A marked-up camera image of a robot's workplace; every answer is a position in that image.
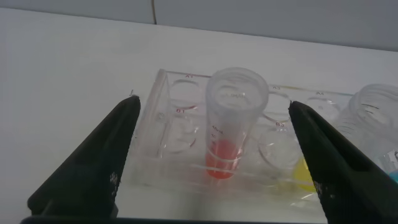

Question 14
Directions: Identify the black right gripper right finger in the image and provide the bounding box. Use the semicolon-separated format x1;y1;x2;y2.
288;100;398;224

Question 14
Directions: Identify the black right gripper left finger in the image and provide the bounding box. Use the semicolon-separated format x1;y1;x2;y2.
27;95;142;219

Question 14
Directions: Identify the blue pigment test tube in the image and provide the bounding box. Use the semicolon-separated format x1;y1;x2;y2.
387;149;398;185

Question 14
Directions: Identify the red pigment test tube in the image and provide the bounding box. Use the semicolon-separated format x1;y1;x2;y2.
204;67;270;180

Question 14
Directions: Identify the yellow pigment test tube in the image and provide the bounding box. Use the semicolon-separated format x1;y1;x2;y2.
293;83;398;192

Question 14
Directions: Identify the clear acrylic test tube rack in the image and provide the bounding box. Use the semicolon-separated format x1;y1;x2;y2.
124;68;398;215

